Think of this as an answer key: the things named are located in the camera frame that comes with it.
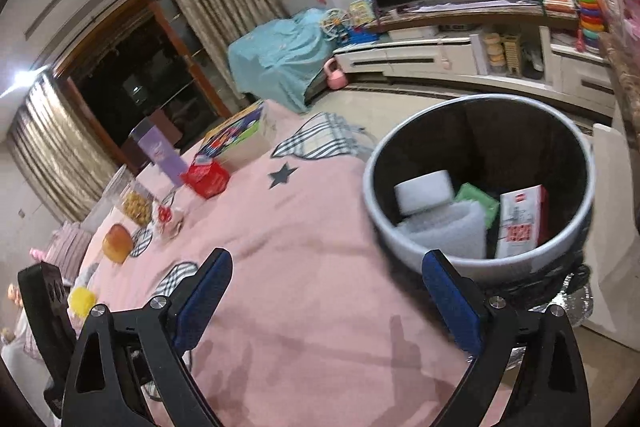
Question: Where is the yellow plush toy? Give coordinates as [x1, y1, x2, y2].
[67, 286, 97, 319]

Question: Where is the light blue cover cloth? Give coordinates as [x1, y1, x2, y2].
[227, 8, 341, 115]

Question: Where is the rainbow stacking ring toy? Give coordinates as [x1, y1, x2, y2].
[577, 0, 608, 52]

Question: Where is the ferris wheel toy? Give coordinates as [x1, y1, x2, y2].
[320, 8, 353, 42]

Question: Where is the beige curtain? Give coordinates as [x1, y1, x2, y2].
[7, 72, 123, 223]
[162, 0, 291, 108]

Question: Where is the colourful cartoon box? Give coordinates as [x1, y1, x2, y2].
[197, 99, 278, 172]

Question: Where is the white foam roll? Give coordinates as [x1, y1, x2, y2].
[394, 169, 457, 218]

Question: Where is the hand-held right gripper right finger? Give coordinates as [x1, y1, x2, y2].
[421, 249, 592, 427]

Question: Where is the small red white packet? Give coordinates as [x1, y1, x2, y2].
[157, 202, 186, 238]

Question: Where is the crinkled clear plastic bag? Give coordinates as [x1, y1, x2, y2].
[505, 257, 593, 368]

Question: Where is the striped pink cushion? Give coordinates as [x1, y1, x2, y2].
[50, 222, 93, 268]

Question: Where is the purple box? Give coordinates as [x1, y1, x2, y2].
[127, 117, 191, 188]

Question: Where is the brown bread loaf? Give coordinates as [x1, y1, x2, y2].
[102, 223, 135, 265]

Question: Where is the stacked bamboo steamer toy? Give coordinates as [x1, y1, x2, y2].
[484, 33, 503, 68]

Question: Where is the wooden framed glass door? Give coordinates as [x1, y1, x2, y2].
[55, 0, 236, 172]

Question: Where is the green packet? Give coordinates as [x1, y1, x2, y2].
[454, 183, 501, 228]

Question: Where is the red and white box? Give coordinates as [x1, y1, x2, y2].
[494, 185, 549, 260]

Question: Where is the white tv stand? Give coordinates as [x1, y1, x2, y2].
[332, 0, 618, 120]

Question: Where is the white rimmed trash bin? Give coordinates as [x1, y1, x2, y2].
[362, 93, 596, 303]

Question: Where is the pink kettlebell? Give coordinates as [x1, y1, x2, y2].
[324, 58, 348, 90]

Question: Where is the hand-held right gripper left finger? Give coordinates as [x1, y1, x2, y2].
[62, 248, 234, 427]

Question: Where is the white foam sheet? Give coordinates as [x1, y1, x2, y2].
[397, 199, 488, 260]

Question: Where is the yellow snack bag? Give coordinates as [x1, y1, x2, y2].
[121, 189, 153, 228]

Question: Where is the wooden rack toy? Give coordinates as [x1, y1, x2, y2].
[501, 34, 522, 78]

